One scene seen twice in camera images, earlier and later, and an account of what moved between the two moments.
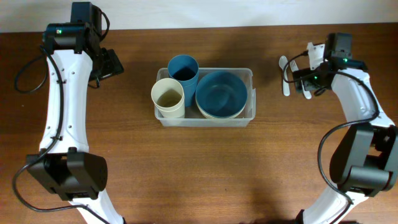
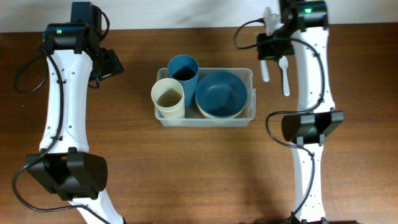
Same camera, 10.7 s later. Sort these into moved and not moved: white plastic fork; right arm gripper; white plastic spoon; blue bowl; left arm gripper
Moved: right arm gripper; white plastic fork
Not moved: left arm gripper; white plastic spoon; blue bowl
